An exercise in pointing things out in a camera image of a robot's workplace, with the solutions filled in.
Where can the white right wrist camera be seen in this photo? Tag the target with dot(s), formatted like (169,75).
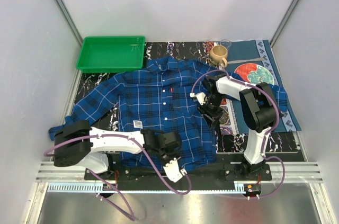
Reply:
(200,97)

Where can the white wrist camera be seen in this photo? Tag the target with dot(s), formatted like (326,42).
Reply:
(173,172)
(200,97)

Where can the blue plaid shirt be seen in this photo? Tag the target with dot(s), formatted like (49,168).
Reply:
(157,96)

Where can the beige ceramic mug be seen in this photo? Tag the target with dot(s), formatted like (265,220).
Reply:
(218,55)

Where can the blue patterned placemat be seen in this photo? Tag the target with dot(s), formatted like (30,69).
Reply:
(242,52)

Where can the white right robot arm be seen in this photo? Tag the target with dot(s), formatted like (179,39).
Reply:
(260,113)

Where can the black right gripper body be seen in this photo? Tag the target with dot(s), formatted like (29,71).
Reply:
(211,110)

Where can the green plastic tray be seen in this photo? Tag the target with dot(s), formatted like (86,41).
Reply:
(112,54)

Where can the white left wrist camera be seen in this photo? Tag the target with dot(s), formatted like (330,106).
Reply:
(173,172)

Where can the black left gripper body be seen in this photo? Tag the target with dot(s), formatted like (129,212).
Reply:
(165,155)

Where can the red and teal plate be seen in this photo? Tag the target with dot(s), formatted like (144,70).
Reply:
(254,73)

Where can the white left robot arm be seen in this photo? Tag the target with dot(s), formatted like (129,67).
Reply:
(79,144)

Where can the clear glass cup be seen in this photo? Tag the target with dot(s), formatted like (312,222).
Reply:
(226,43)

